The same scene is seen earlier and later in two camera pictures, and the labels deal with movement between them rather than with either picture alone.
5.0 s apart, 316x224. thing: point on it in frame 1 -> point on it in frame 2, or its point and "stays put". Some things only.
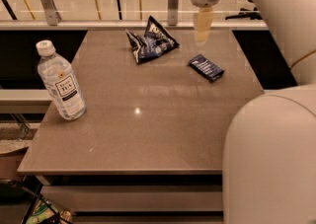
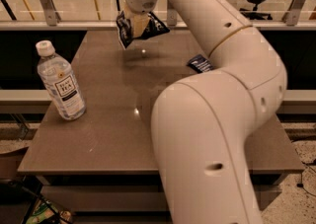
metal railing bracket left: x=52 y=15 stays put
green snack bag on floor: x=43 y=209 stays put
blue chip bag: x=155 y=42 -> x=153 y=28
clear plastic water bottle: x=58 y=76 stays put
